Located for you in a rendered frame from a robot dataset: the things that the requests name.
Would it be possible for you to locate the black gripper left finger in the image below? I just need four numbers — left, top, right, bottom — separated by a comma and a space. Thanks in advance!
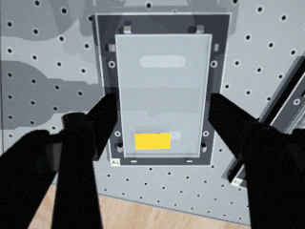
0, 94, 118, 229

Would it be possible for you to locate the dark grey rectangular frame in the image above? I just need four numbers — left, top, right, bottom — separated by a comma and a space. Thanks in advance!
95, 12, 232, 166

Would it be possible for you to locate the white multi-well plate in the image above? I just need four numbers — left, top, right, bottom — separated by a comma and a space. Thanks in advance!
282, 99, 305, 134

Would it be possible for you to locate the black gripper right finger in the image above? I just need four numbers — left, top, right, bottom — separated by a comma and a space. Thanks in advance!
208, 94, 305, 229

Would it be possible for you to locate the dark grey rectangular plate holder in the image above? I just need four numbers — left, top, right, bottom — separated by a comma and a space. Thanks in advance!
228, 59, 305, 189

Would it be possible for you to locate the clear rectangular plastic lid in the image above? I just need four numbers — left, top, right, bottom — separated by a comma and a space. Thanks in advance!
115, 34, 212, 157

